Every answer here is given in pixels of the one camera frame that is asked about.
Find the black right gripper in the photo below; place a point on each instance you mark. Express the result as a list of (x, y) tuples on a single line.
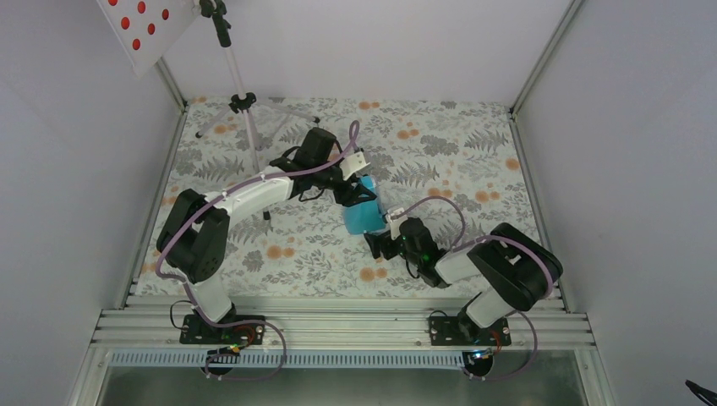
[(374, 241)]

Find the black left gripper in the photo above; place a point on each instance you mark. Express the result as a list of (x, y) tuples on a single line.
[(350, 193)]

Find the blue metronome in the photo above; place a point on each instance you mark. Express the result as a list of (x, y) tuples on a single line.
[(366, 217)]

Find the white tripod music stand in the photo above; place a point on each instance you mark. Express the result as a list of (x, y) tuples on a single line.
[(242, 101)]

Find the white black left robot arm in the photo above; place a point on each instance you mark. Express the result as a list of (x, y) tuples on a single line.
[(194, 237)]

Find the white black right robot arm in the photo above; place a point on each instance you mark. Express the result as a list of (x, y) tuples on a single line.
[(519, 271)]

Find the floral patterned table mat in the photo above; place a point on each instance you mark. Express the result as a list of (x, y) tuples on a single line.
[(453, 163)]

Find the white sheet with red dots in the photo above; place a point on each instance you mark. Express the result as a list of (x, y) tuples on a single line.
[(146, 29)]

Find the black object at corner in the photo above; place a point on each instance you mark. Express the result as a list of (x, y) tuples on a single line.
[(703, 394)]

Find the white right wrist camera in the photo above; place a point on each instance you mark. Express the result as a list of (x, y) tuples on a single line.
[(395, 217)]

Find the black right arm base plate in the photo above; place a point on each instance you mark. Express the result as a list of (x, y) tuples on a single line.
[(459, 330)]

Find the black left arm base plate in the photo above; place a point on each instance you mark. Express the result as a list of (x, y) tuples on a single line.
[(195, 331)]

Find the aluminium front rail frame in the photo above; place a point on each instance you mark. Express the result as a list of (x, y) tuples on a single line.
[(338, 325)]

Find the perforated blue-grey cable duct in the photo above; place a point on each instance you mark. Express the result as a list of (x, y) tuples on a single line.
[(269, 359)]

